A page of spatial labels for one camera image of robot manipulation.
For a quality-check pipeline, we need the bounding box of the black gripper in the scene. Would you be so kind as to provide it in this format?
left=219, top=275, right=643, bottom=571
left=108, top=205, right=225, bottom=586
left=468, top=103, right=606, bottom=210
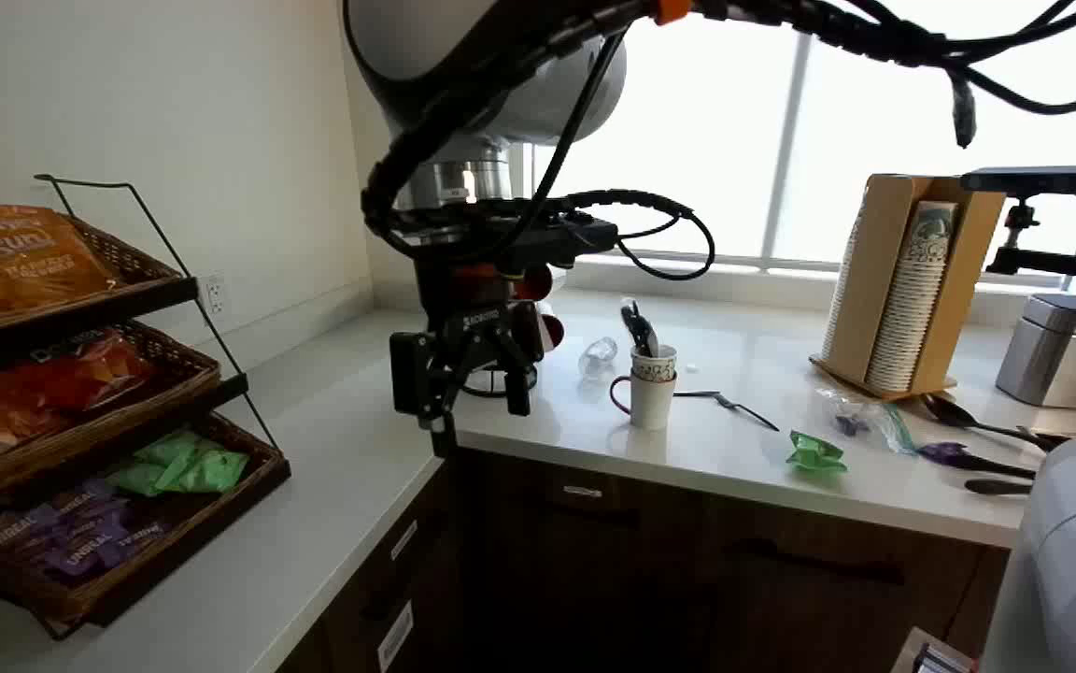
left=389, top=263, right=557, bottom=422

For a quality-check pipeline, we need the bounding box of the metal spoon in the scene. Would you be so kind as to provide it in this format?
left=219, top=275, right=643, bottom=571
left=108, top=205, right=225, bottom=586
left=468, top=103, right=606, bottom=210
left=673, top=384, right=780, bottom=435

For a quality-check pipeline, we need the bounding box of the white ceramic mug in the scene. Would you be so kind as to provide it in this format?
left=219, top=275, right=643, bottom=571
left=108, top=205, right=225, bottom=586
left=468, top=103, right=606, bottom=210
left=606, top=358, right=678, bottom=435

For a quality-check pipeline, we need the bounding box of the black plastic cutlery piece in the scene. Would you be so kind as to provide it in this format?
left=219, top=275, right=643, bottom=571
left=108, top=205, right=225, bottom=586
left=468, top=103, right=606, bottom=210
left=615, top=298, right=648, bottom=358
left=631, top=309, right=662, bottom=358

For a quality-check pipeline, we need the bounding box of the wicker basket with red bags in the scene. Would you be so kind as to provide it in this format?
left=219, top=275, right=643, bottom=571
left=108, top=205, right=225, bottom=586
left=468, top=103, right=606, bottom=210
left=0, top=318, right=248, bottom=506

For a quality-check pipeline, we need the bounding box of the dark wood cabinet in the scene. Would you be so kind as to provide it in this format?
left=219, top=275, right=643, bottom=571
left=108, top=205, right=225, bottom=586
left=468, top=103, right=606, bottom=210
left=273, top=445, right=1017, bottom=673

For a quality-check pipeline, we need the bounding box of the green packet pile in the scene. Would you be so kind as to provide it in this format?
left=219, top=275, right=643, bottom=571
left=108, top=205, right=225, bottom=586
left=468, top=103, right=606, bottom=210
left=104, top=428, right=253, bottom=501

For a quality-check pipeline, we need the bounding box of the wicker basket with small packets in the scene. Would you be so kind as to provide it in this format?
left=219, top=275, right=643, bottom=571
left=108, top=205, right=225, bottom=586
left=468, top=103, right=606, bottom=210
left=0, top=413, right=293, bottom=642

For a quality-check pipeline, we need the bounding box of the wicker basket with orange bags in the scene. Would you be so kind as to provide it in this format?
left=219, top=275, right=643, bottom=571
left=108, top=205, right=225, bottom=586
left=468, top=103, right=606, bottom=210
left=0, top=216, right=201, bottom=354

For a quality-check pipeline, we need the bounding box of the small purple packet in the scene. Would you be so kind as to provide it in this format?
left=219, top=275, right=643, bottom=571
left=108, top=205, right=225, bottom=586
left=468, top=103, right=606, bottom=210
left=829, top=407, right=872, bottom=442

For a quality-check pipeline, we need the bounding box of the purple packet pile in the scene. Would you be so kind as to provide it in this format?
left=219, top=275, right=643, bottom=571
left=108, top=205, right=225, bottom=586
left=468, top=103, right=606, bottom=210
left=0, top=481, right=168, bottom=586

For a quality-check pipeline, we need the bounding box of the teal stirrer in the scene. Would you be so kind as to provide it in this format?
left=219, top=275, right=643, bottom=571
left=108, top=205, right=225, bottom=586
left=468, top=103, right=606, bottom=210
left=876, top=405, right=923, bottom=458

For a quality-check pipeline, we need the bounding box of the stack of paper cups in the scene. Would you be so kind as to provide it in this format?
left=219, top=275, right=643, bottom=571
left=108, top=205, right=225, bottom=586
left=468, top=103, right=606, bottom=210
left=867, top=200, right=960, bottom=397

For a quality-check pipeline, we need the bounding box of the orange snack bag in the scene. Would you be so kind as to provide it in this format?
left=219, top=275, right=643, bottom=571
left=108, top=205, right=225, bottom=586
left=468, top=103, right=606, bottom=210
left=0, top=200, right=119, bottom=316

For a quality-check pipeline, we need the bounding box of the black spoon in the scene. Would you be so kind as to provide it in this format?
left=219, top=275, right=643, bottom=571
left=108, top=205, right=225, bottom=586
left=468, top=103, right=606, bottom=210
left=917, top=390, right=1073, bottom=458

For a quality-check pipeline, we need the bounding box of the purple spoon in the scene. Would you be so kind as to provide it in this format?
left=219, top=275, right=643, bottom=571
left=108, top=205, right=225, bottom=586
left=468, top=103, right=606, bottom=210
left=915, top=438, right=1038, bottom=481

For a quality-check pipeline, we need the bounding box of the small black utensil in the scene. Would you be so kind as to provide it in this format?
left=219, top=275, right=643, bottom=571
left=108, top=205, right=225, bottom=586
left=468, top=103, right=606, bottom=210
left=960, top=475, right=1038, bottom=496

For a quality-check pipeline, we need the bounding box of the grey metal canister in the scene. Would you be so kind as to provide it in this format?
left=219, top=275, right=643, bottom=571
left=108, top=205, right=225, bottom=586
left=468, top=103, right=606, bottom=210
left=994, top=293, right=1076, bottom=407

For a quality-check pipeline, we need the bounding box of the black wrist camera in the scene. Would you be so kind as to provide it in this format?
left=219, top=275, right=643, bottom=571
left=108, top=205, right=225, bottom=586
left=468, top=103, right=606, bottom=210
left=384, top=205, right=625, bottom=270

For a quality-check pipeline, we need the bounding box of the black wire rack frame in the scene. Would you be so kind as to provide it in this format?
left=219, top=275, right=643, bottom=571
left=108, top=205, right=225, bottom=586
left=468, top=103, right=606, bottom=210
left=31, top=174, right=286, bottom=467

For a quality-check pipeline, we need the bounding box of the black camera on stand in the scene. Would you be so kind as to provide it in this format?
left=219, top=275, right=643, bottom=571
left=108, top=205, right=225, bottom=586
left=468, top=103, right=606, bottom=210
left=956, top=160, right=1076, bottom=287

